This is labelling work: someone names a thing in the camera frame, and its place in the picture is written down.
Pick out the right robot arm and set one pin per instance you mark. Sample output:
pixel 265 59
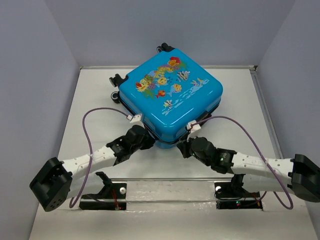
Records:
pixel 298 175

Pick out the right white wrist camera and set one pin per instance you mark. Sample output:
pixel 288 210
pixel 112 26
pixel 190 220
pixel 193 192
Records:
pixel 193 129

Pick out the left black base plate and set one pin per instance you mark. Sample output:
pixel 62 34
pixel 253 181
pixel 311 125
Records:
pixel 108 199

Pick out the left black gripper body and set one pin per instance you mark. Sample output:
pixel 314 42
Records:
pixel 144 144

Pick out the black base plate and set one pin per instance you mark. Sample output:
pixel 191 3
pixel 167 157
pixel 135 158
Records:
pixel 229 199
pixel 108 199

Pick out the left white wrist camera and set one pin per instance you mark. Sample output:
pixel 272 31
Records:
pixel 137 120

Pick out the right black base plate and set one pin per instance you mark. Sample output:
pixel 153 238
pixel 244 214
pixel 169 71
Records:
pixel 229 199

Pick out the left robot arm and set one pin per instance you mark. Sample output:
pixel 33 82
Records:
pixel 52 185

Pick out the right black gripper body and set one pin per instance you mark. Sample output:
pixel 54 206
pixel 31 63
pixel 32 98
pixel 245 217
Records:
pixel 208 162

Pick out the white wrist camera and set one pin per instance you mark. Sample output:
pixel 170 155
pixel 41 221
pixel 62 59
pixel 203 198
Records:
pixel 137 120
pixel 193 129

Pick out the aluminium table rail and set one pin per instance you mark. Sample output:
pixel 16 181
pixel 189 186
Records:
pixel 214 179

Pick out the blue hard-shell suitcase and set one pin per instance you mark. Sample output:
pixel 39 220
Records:
pixel 169 90

